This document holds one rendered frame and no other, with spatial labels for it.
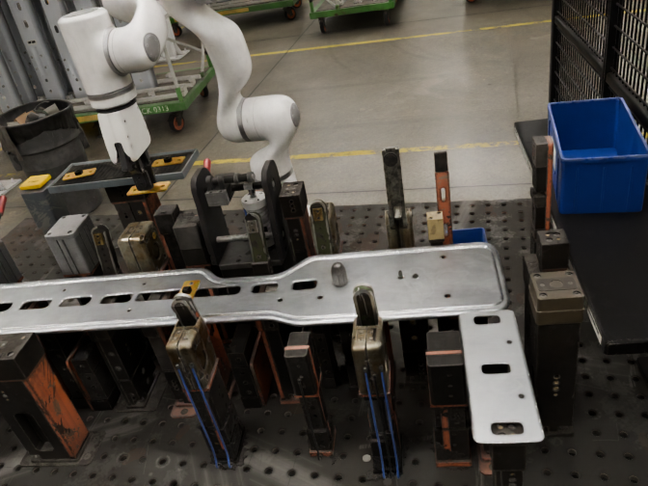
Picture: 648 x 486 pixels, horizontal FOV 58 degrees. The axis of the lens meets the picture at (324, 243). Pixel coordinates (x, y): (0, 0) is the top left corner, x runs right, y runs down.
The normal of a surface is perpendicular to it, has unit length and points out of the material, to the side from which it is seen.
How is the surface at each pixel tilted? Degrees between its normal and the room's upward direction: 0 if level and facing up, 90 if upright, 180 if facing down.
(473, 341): 0
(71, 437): 90
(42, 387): 90
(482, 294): 0
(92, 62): 91
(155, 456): 0
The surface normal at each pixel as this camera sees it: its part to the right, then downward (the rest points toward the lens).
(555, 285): -0.17, -0.83
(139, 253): -0.11, 0.56
